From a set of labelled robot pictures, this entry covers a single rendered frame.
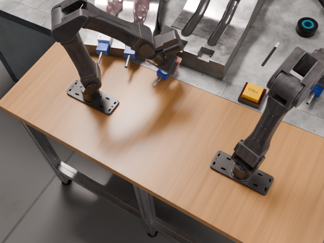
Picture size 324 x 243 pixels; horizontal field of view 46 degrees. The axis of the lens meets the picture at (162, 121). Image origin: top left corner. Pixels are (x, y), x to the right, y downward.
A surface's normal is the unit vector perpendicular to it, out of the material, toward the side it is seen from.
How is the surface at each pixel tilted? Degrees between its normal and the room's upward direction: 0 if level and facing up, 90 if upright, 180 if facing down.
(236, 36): 3
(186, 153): 0
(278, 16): 0
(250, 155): 71
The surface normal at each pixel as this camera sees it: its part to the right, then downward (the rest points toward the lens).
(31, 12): -0.04, -0.51
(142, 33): 0.61, -0.49
